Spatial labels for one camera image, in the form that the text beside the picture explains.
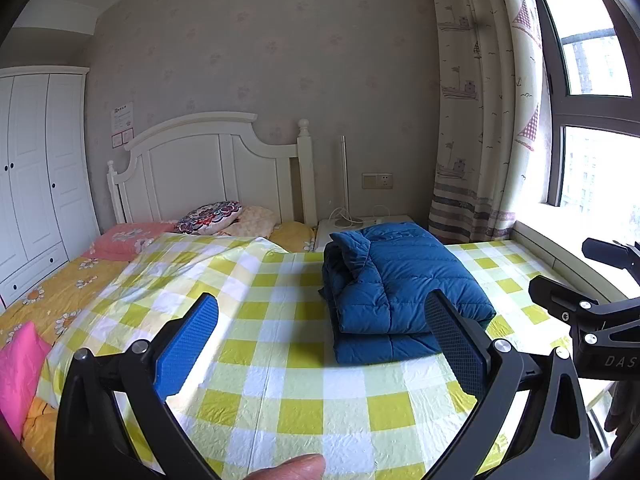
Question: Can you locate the white bedside table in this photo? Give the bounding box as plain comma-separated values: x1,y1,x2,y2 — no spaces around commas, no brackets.
315,214,416,253

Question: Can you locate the white wooden bed headboard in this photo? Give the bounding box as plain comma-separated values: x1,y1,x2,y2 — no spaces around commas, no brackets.
106,111,318,226

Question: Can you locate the pink floral pillow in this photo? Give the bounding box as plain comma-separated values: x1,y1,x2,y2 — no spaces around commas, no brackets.
92,220,178,262

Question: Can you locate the dark framed window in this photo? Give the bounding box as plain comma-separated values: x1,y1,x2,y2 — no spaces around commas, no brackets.
525,0,640,241

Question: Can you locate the white wall notice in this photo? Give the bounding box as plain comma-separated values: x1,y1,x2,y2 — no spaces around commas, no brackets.
111,101,135,133

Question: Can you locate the colourful patterned cushion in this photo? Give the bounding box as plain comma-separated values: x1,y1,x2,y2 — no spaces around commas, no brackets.
174,201,243,235

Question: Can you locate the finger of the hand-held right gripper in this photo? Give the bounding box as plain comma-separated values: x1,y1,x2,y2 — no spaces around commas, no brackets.
581,237,640,281
528,275,598,327

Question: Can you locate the white wardrobe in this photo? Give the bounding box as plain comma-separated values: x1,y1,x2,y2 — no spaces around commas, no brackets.
0,66,101,306

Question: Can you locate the beige fluffy pillow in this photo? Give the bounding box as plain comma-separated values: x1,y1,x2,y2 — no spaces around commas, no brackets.
220,205,281,239

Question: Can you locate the bright pink cushion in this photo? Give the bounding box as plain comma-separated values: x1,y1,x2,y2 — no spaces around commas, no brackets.
0,321,53,441

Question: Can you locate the person's left hand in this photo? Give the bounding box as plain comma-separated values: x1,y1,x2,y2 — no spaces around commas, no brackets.
235,452,326,480

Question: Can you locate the yellow pillow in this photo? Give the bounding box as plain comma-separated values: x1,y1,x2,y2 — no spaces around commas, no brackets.
270,221,317,253

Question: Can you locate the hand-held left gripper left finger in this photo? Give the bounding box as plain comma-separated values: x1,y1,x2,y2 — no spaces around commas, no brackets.
54,292,221,480

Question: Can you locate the slim white lamp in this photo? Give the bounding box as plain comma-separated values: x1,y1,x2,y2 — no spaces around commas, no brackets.
334,135,362,228

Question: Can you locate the yellow green checkered blanket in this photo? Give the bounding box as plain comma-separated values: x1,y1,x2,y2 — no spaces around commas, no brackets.
37,234,608,480

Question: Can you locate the blue quilted puffer jacket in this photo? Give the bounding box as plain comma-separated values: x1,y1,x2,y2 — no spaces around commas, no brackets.
320,222,497,365

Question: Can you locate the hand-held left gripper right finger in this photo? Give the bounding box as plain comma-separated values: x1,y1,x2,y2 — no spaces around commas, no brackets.
424,289,592,480

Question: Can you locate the person's right forearm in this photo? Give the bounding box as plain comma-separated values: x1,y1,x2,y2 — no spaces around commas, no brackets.
602,377,640,461

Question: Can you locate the white cable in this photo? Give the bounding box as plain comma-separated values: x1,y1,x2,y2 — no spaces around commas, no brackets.
327,205,396,223

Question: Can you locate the printed cream curtain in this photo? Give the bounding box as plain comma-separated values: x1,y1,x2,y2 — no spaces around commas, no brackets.
427,0,546,243

